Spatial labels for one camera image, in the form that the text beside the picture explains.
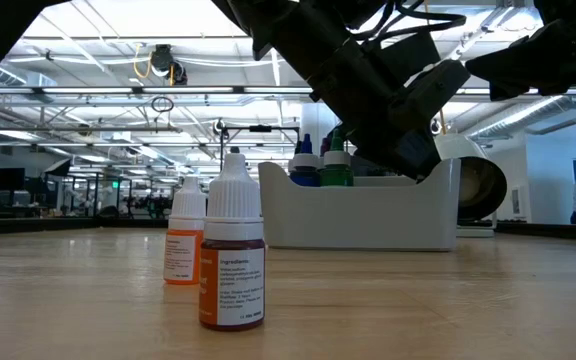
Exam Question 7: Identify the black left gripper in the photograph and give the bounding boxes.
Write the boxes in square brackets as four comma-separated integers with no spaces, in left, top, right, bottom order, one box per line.
[312,44,442,180]

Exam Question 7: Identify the large green dye bottle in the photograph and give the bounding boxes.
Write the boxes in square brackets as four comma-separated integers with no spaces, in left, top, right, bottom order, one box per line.
[319,128,356,189]

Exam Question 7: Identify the grey plastic storage bin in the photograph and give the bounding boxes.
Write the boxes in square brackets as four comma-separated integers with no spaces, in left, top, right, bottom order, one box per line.
[257,157,463,252]

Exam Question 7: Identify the large blue dye bottle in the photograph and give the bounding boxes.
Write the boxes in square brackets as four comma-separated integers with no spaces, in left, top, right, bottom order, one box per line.
[288,132,322,189]

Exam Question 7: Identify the small maroon dye bottle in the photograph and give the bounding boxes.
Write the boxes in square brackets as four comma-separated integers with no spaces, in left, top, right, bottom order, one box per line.
[198,152,267,332]

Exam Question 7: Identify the small orange-red dye bottle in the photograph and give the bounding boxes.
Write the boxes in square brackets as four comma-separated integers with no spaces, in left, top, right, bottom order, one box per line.
[162,174,208,286]

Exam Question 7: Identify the white pillar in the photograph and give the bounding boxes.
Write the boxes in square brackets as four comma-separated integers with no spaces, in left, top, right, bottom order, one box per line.
[299,102,342,166]

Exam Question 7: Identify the black monitor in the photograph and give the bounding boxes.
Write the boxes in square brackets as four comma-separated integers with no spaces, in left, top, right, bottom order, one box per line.
[0,167,26,193]

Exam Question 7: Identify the silver ventilation duct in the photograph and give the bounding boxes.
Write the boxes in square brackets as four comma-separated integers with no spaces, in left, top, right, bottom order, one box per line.
[465,94,576,142]

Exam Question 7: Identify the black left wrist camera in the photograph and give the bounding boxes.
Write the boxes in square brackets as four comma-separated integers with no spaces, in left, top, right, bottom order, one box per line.
[401,58,472,126]

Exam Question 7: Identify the black metal stand frame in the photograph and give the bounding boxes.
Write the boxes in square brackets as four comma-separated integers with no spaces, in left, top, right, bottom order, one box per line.
[219,124,301,174]

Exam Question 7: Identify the black cable reel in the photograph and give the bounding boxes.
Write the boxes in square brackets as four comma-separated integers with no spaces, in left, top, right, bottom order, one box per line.
[148,43,189,87]

